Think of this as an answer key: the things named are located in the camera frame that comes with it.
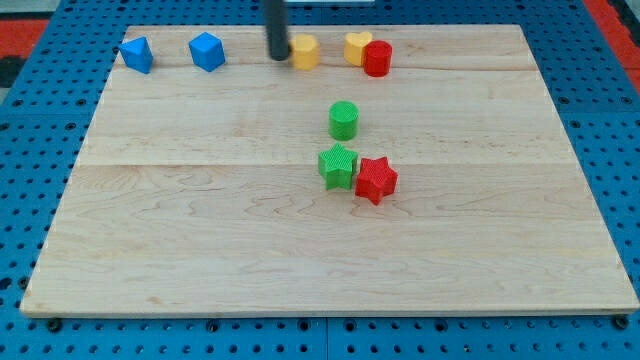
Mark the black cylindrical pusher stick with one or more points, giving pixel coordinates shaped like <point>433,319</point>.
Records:
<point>276,29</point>

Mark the green star block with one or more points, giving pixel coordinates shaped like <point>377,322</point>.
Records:
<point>337,166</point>

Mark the red star block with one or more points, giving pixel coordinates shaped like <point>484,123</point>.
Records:
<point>376,179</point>

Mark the yellow rounded block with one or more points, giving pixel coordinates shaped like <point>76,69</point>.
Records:
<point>305,51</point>

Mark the blue cube block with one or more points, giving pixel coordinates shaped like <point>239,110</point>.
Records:
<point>207,51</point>

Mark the yellow heart block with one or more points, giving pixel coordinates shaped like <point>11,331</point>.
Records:
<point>354,44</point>

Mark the red cylinder block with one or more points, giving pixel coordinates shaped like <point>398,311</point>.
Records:
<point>377,58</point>

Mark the green cylinder block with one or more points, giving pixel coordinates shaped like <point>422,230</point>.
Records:
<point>343,120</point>

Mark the blue triangular prism block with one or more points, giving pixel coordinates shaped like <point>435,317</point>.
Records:
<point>137,54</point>

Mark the light wooden board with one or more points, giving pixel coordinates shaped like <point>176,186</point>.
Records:
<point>197,194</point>

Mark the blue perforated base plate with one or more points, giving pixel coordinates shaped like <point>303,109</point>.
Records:
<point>589,61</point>

